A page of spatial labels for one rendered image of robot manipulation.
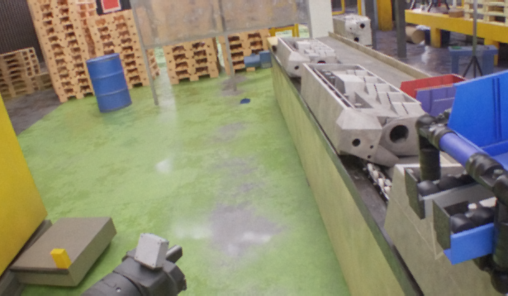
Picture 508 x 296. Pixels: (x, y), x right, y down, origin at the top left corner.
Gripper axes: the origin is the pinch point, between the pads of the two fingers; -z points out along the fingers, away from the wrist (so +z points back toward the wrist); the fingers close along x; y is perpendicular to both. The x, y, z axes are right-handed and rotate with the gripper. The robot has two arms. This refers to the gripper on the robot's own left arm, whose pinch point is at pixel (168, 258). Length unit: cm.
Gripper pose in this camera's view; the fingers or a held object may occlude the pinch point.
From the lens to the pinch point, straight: 70.4
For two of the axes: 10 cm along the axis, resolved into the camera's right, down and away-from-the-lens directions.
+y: 0.2, -9.3, -3.8
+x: 8.8, 1.9, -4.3
